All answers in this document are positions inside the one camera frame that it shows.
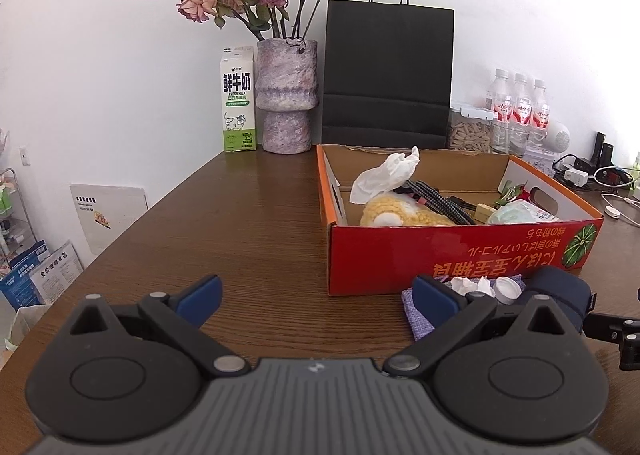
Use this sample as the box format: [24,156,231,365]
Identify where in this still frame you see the black cables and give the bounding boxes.
[552,152,637,192]

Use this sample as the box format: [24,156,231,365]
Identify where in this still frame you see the black upright device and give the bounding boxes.
[594,132,615,166]

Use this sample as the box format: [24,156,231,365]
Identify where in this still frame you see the black paper bag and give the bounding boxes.
[320,0,455,151]

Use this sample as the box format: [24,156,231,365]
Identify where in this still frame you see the red flower hair clip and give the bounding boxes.
[495,180,532,209]

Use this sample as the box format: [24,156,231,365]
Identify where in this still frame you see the clear water bottle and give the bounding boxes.
[531,79,552,136]
[484,68,516,125]
[510,74,534,128]

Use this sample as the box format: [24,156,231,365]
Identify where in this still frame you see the white green milk carton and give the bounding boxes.
[220,46,258,153]

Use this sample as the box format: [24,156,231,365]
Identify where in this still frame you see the purple mottled vase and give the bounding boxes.
[255,38,319,154]

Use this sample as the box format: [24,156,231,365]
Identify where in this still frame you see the white round speaker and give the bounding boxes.
[542,119,572,152]

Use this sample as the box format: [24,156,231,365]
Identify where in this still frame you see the braided black grey cable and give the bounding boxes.
[395,180,481,226]

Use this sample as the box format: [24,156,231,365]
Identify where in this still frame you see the purple knitted cloth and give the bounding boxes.
[401,275,526,341]

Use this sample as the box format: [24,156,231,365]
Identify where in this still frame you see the yellow white plush toy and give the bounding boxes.
[360,191,457,227]

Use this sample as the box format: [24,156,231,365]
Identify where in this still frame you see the white cable with puck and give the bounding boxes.
[600,192,640,227]

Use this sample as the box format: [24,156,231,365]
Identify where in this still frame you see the dark blue pouch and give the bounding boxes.
[522,267,594,336]

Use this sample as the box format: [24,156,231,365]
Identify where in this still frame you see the blue box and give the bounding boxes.
[0,247,53,312]

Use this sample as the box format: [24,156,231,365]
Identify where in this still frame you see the large white tissue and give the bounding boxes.
[349,146,421,206]

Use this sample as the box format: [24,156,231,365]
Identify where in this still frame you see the white printed box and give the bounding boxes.
[27,240,85,304]

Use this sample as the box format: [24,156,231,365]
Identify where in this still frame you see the small white tissue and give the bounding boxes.
[450,277,493,298]

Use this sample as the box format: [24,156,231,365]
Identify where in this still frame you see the clear glass cup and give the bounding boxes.
[492,121,530,157]

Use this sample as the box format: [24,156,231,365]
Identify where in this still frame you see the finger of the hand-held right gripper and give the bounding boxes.
[582,312,640,342]

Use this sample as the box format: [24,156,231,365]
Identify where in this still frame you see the white printed tin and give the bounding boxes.
[525,145,562,177]

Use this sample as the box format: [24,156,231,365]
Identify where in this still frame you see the white cardboard panel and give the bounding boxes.
[70,182,149,256]

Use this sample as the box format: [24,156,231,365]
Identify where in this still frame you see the bagged face mask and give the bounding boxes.
[485,200,561,226]

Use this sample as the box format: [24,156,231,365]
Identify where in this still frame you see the clear seed container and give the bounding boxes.
[448,105,496,154]

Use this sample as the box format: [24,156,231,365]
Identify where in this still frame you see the wire rack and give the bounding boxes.
[0,168,27,276]

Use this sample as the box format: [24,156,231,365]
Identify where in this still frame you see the red cardboard box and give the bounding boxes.
[316,144,605,297]

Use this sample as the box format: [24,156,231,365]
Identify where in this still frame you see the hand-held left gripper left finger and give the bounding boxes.
[67,274,251,378]

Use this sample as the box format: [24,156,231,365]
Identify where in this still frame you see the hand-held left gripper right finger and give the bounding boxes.
[382,274,566,378]

